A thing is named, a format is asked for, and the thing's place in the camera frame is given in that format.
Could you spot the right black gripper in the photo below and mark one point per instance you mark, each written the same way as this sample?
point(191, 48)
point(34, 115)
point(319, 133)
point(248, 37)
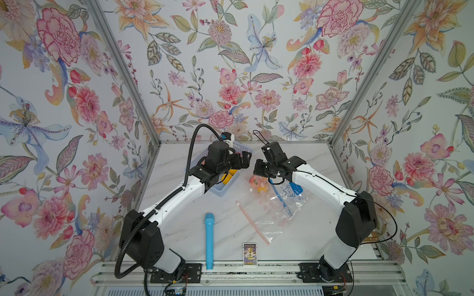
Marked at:
point(258, 168)

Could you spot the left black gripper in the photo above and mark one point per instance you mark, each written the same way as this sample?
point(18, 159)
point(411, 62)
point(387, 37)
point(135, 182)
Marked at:
point(245, 163)

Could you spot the pink peach with leaf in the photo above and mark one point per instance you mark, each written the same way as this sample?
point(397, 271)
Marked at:
point(254, 181)

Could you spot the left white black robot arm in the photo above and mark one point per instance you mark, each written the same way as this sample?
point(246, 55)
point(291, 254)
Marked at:
point(141, 243)

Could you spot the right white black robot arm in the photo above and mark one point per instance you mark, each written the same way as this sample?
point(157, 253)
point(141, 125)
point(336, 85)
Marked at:
point(357, 217)

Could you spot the clear blue zip-top bag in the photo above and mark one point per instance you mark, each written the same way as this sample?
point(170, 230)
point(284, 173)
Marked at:
point(288, 198)

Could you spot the light blue toy microphone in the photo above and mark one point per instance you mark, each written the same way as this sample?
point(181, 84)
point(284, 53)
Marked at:
point(209, 222)

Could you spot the small purple card box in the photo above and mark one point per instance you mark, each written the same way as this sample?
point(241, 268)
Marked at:
point(250, 254)

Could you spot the wooden chessboard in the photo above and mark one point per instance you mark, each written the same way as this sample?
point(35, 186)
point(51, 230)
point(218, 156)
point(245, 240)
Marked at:
point(373, 238)

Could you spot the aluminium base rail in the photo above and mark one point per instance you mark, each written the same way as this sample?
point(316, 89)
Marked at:
point(267, 273)

